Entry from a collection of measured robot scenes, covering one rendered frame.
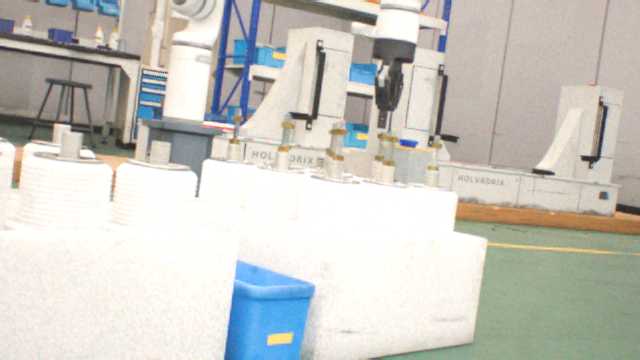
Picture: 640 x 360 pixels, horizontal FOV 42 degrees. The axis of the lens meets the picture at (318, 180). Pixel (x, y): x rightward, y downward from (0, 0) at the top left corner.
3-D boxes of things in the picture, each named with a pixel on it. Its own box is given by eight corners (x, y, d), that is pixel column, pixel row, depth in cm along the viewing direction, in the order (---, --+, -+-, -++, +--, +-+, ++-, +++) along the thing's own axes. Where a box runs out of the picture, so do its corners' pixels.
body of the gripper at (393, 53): (411, 36, 142) (404, 91, 142) (421, 43, 150) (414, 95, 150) (369, 32, 144) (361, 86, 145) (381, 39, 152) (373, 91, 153)
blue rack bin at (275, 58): (229, 65, 687) (232, 39, 686) (269, 72, 707) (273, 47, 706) (256, 65, 644) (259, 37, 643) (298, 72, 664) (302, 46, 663)
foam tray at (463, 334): (148, 301, 140) (161, 195, 139) (310, 291, 169) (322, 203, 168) (313, 368, 113) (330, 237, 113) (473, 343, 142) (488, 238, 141)
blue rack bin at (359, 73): (320, 81, 733) (323, 57, 732) (357, 87, 751) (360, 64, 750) (349, 81, 689) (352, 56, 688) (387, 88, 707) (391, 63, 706)
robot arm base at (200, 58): (156, 119, 192) (165, 45, 191) (194, 124, 197) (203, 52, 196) (170, 122, 184) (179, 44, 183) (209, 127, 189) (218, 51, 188)
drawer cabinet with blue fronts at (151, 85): (111, 144, 723) (121, 65, 720) (163, 150, 747) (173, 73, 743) (131, 150, 673) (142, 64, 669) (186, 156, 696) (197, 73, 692)
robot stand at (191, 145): (125, 246, 194) (141, 117, 193) (184, 249, 202) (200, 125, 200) (145, 258, 182) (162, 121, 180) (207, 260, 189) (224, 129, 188)
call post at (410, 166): (360, 300, 167) (382, 145, 165) (383, 298, 172) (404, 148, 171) (388, 308, 162) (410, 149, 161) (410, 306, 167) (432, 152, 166)
